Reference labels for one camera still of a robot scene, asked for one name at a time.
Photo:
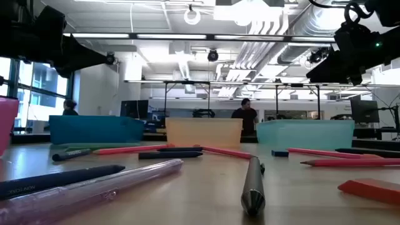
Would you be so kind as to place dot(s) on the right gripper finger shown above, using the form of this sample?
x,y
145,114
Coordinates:
x,y
331,67
340,78

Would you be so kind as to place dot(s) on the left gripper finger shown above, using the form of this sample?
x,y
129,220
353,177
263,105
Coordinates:
x,y
79,53
78,69

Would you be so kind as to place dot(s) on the pink pencil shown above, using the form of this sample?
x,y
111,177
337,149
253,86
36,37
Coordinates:
x,y
228,152
125,150
350,162
328,153

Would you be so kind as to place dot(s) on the blue-grey pen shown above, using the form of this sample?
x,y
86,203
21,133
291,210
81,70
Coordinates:
x,y
70,155

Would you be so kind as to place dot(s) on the blue eraser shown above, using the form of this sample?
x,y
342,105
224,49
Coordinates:
x,y
279,153

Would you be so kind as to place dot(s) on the dark navy marker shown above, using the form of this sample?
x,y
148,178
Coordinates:
x,y
62,179

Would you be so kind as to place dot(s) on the red eraser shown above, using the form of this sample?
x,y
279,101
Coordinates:
x,y
372,190

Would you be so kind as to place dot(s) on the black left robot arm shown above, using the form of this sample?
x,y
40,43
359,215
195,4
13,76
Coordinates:
x,y
15,31

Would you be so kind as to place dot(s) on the black ceiling spotlight cluster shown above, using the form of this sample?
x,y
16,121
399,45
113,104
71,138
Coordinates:
x,y
317,57

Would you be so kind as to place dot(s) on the black computer monitor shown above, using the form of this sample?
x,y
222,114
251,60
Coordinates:
x,y
134,109
364,111

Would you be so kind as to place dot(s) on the person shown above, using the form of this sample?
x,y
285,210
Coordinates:
x,y
70,109
247,118

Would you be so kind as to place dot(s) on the large window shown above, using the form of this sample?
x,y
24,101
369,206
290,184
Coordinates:
x,y
47,103

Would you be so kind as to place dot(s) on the blue plastic bin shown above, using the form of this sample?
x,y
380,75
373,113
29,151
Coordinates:
x,y
93,129

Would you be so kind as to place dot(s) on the teal translucent plastic bin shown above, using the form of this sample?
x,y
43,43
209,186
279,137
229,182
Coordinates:
x,y
306,134

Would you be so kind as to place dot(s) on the pink-red plastic bin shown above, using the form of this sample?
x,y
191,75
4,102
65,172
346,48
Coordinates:
x,y
7,125

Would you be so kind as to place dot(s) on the long ceiling light strip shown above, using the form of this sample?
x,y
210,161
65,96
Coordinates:
x,y
172,36

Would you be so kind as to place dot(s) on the pink translucent pen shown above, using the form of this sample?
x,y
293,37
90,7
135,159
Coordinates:
x,y
93,193

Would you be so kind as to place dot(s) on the black silver-tipped click pen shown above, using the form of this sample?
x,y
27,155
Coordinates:
x,y
253,187

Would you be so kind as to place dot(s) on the orange translucent plastic bin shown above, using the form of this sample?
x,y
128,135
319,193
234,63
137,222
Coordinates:
x,y
203,132

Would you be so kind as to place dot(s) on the black ceiling camera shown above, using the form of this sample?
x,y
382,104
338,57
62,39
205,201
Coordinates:
x,y
110,58
212,55

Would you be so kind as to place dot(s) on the black metal gantry frame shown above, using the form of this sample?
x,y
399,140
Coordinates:
x,y
297,85
187,82

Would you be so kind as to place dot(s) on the black aluminium table frame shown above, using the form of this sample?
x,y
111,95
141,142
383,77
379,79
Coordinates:
x,y
31,138

